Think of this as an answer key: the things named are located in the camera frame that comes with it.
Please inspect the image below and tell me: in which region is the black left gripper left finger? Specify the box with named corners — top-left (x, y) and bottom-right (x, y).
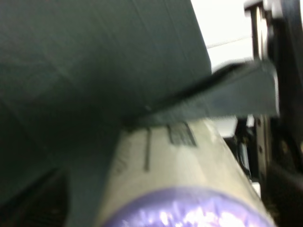
top-left (0, 168), bottom-right (70, 227)

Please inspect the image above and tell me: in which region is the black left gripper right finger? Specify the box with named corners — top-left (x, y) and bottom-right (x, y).
top-left (124, 59), bottom-right (279, 128)

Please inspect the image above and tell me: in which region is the beige can with purple ends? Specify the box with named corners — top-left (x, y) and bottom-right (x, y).
top-left (96, 119), bottom-right (275, 227)

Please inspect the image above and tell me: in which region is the black tablecloth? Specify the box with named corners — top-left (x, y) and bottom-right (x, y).
top-left (0, 0), bottom-right (211, 227)

